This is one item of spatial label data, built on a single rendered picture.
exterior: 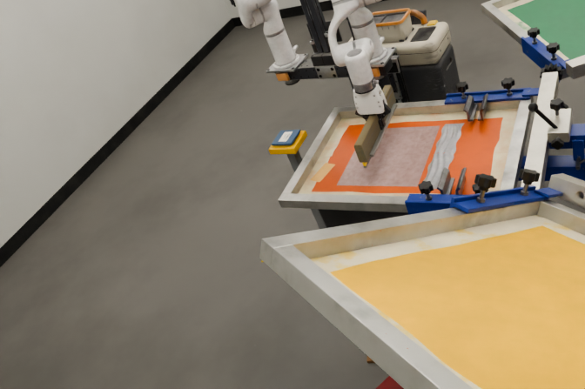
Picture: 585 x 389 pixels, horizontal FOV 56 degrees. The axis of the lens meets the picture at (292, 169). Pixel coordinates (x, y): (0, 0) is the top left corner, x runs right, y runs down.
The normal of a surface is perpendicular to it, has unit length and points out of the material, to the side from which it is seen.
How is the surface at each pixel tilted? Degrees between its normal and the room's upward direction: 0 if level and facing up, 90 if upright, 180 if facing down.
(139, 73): 90
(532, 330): 32
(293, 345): 0
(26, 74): 90
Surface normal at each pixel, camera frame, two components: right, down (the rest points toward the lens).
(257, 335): -0.34, -0.76
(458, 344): 0.12, -0.95
